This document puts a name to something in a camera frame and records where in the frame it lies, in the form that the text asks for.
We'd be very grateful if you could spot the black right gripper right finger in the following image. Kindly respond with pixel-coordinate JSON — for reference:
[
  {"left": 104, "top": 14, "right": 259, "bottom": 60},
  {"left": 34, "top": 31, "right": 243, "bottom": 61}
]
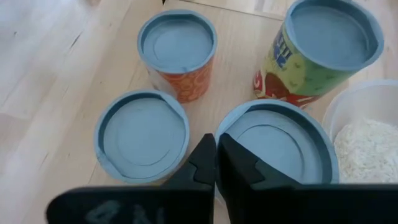
[{"left": 216, "top": 133, "right": 398, "bottom": 224}]

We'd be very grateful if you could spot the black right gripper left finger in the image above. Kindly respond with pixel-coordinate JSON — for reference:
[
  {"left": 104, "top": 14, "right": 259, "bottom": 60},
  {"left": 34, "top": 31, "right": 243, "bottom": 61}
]
[{"left": 45, "top": 133, "right": 217, "bottom": 224}]

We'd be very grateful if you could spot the can with blue lid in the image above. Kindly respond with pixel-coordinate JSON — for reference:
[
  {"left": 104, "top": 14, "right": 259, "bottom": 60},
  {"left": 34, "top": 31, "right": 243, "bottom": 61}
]
[
  {"left": 93, "top": 89, "right": 191, "bottom": 184},
  {"left": 213, "top": 98, "right": 340, "bottom": 203}
]

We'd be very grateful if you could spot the orange label can blue lid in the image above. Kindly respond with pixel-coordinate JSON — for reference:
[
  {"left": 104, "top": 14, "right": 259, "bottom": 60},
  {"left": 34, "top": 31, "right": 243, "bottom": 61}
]
[{"left": 137, "top": 9, "right": 218, "bottom": 104}]

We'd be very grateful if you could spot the green label can blue lid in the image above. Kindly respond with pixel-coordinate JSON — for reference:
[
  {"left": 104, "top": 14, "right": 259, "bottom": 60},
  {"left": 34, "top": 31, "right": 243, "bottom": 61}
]
[{"left": 253, "top": 0, "right": 385, "bottom": 109}]

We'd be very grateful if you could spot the clear bowl of white grains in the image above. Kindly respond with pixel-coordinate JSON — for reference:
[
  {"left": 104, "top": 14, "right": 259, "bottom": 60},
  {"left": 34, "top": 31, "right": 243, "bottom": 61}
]
[{"left": 322, "top": 79, "right": 398, "bottom": 185}]

